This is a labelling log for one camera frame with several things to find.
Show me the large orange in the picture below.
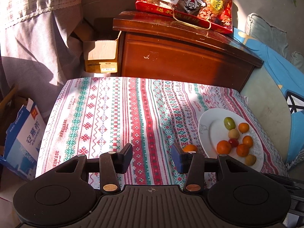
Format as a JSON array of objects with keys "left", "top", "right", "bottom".
[{"left": 216, "top": 140, "right": 232, "bottom": 154}]

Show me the red cherry tomato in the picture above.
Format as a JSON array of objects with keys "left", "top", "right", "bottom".
[{"left": 228, "top": 138, "right": 239, "bottom": 148}]

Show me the small orange front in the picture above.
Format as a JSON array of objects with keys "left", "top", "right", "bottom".
[{"left": 236, "top": 144, "right": 250, "bottom": 158}]

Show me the small orange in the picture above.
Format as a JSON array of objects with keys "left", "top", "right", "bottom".
[
  {"left": 236, "top": 144, "right": 250, "bottom": 158},
  {"left": 242, "top": 135, "right": 253, "bottom": 148},
  {"left": 238, "top": 123, "right": 250, "bottom": 133}
]

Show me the green lime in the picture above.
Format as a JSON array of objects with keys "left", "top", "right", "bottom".
[{"left": 224, "top": 117, "right": 236, "bottom": 131}]

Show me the yellow-brown kiwi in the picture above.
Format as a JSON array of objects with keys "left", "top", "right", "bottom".
[{"left": 245, "top": 154, "right": 257, "bottom": 166}]

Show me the white ceramic plate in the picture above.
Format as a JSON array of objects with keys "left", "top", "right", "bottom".
[{"left": 198, "top": 108, "right": 264, "bottom": 171}]

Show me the patterned woven tablecloth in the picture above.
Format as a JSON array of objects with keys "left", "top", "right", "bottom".
[{"left": 36, "top": 77, "right": 287, "bottom": 185}]

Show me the blue white carton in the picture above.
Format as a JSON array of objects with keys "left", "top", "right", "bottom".
[{"left": 1, "top": 99, "right": 46, "bottom": 180}]

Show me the cardboard box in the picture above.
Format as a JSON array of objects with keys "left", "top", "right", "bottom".
[{"left": 83, "top": 31, "right": 121, "bottom": 74}]

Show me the wooden cabinet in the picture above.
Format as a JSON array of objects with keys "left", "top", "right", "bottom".
[{"left": 113, "top": 11, "right": 263, "bottom": 92}]

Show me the checked curtain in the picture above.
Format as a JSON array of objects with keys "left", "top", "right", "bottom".
[{"left": 1, "top": 0, "right": 83, "bottom": 120}]

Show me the blue cushion cloth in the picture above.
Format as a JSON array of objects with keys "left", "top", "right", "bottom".
[{"left": 233, "top": 13, "right": 303, "bottom": 170}]

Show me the red snack gift bag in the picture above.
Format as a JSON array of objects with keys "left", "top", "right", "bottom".
[{"left": 135, "top": 0, "right": 233, "bottom": 35}]

